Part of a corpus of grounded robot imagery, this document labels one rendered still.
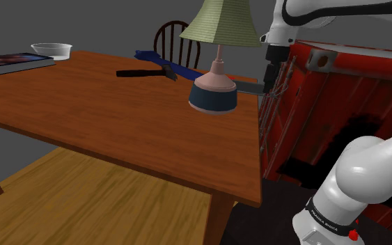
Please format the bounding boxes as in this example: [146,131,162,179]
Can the black hammer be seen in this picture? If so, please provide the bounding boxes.
[116,64,178,82]

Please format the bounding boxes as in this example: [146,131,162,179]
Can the dark cover book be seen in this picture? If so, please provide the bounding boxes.
[0,52,56,77]

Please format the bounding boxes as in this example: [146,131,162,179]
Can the white bowl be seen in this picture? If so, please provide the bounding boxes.
[30,42,73,61]

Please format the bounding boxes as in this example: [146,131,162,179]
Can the blue long tool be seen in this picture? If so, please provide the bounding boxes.
[134,49,205,82]

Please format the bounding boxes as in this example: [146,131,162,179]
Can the red robot stand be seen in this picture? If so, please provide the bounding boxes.
[258,40,392,240]

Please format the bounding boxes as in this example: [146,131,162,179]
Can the dark wooden chair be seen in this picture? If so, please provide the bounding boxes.
[152,20,202,71]

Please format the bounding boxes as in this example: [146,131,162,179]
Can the grey flat blade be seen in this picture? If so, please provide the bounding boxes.
[234,80,267,97]

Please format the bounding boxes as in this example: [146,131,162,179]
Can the green shade table lamp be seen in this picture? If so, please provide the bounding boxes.
[179,0,262,116]

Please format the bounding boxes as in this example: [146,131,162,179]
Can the brown wooden table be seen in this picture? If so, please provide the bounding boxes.
[0,50,263,245]

